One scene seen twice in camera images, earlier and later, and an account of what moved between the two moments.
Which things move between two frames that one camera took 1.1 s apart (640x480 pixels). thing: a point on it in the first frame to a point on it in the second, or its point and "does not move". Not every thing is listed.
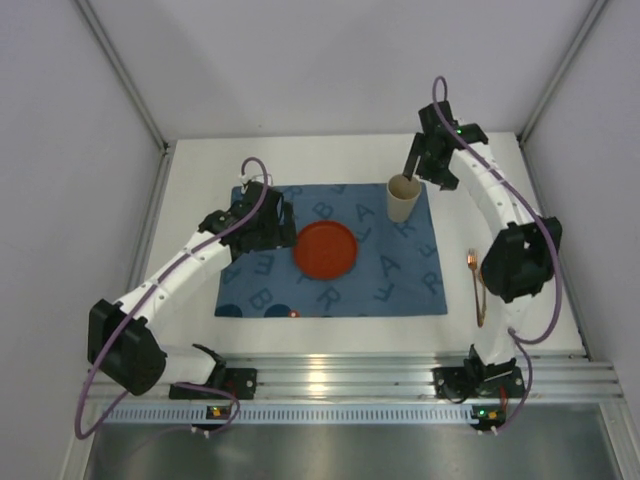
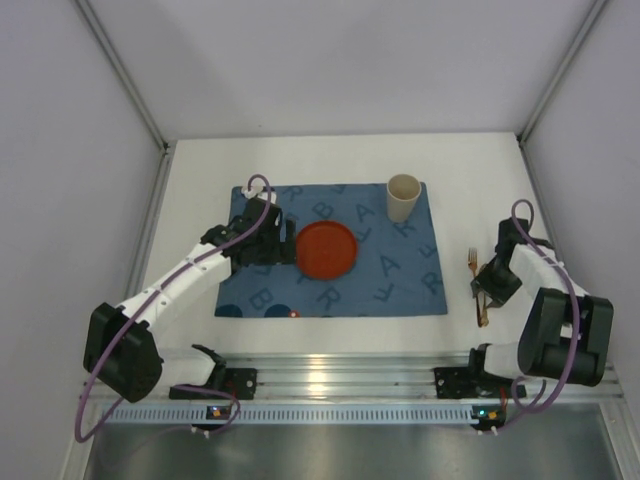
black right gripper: (420, 151) to (493, 286)
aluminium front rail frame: (381, 378) does not move
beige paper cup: (402, 195) does not move
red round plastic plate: (325, 250) does not move
